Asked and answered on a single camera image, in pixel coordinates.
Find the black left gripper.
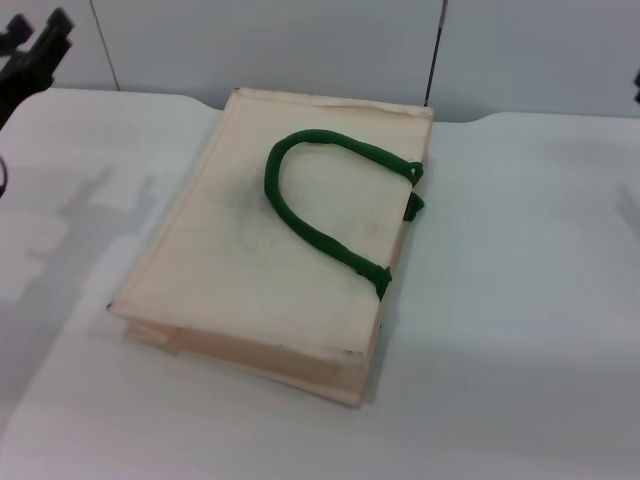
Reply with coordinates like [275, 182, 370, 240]
[0, 6, 76, 132]

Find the green rope bag handle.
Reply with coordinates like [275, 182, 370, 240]
[375, 191, 427, 304]
[263, 127, 426, 287]

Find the cream fabric handbag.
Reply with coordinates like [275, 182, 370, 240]
[106, 86, 436, 410]

